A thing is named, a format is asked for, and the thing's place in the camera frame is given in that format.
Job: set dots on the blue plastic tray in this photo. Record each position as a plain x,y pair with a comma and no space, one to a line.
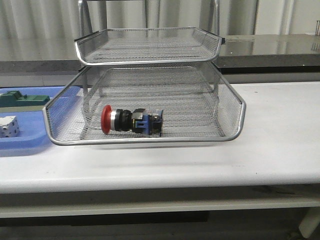
32,134

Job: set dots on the red emergency stop button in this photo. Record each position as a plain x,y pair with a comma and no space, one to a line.
147,122

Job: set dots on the white electrical block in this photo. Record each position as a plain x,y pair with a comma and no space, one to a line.
9,126

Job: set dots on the mesh tray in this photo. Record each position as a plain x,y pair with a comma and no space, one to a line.
129,46
199,106

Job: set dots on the green and beige terminal block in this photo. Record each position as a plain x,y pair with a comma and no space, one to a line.
15,101

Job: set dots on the grey counter shelf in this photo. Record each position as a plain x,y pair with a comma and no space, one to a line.
241,54

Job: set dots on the grey metal rack frame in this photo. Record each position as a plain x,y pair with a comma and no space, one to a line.
85,26

